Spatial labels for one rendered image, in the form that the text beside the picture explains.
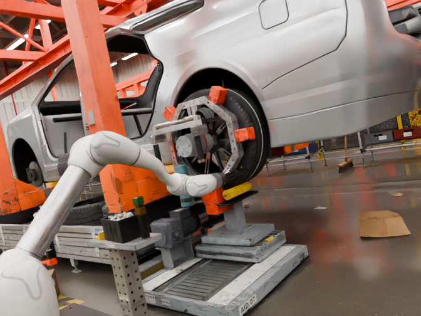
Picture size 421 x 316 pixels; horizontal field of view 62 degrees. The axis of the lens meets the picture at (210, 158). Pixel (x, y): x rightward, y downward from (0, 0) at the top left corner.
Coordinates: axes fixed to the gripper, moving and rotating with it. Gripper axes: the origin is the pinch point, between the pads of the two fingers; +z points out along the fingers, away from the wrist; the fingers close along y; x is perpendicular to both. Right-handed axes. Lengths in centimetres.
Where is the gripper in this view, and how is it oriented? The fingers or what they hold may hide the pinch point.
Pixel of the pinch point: (237, 172)
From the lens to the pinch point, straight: 206.5
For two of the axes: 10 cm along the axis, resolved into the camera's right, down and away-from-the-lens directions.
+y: 4.0, -7.7, -4.9
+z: 6.2, -1.7, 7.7
